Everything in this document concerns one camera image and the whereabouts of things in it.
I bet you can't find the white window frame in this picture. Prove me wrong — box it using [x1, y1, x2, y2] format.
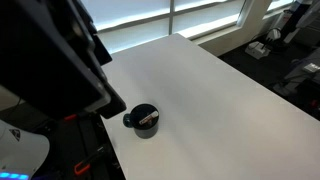
[81, 0, 294, 54]

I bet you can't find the white floor device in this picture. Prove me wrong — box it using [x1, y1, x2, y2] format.
[245, 40, 271, 61]

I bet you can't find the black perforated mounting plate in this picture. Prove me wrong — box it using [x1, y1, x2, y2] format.
[39, 113, 116, 180]

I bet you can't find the dark teal mug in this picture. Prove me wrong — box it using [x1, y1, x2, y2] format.
[122, 103, 161, 140]

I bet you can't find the grey office chair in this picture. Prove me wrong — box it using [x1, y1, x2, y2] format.
[272, 46, 320, 98]

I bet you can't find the orange-handled black spring clamp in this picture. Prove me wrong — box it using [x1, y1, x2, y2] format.
[73, 161, 92, 177]
[63, 113, 78, 122]

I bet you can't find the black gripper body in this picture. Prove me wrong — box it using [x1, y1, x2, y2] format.
[0, 0, 128, 121]

